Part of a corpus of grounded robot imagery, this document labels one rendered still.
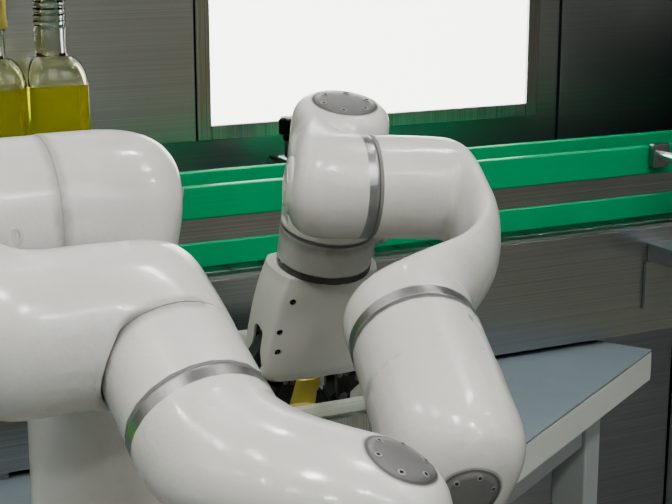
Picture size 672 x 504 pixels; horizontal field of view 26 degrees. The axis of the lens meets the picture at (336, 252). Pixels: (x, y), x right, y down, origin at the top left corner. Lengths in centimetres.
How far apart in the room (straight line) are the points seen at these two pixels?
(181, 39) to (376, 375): 74
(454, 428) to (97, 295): 21
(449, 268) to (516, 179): 64
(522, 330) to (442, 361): 74
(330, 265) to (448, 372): 30
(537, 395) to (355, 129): 48
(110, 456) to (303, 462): 25
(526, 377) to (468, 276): 59
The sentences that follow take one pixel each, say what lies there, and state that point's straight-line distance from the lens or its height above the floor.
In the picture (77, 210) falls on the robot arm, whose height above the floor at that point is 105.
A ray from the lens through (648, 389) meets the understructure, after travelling 199.
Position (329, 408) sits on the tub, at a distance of 116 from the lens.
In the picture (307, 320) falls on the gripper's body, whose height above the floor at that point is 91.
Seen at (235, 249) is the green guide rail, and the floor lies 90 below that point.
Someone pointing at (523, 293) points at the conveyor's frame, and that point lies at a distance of 157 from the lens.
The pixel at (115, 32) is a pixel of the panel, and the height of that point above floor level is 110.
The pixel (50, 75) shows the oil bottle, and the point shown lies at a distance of 135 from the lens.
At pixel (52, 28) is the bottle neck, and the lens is 136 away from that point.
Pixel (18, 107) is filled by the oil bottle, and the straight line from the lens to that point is 134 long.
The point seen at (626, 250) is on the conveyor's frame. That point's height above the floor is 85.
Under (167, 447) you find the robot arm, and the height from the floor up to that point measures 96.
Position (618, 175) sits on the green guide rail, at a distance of 163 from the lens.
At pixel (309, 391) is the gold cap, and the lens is 135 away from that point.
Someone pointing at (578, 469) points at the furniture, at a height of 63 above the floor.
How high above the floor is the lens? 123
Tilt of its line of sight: 14 degrees down
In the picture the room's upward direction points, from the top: straight up
